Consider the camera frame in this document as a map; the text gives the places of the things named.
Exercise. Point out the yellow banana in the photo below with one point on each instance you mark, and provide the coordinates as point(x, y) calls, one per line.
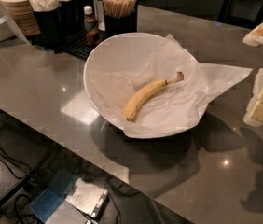
point(135, 103)

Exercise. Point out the white bowl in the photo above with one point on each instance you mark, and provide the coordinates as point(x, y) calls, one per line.
point(116, 66)

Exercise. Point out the white crinkled paper liner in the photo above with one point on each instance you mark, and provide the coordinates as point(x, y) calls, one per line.
point(181, 103)

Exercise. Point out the black cup of wooden sticks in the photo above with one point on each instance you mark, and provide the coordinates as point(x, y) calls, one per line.
point(120, 16)

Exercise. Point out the small brown sauce bottle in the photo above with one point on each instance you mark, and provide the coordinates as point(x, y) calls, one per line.
point(92, 33)

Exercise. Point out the black rubber mesh mat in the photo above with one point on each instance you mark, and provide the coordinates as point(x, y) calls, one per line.
point(74, 44)

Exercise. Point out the silver metal box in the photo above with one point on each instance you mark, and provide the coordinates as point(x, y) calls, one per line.
point(87, 198)

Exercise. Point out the black cup of wrapped straws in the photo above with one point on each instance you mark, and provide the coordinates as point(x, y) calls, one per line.
point(47, 14)

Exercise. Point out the stack of brown paper cups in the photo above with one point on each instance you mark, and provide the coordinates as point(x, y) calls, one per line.
point(21, 12)

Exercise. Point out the blue perforated box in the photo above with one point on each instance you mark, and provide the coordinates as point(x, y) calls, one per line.
point(54, 195)

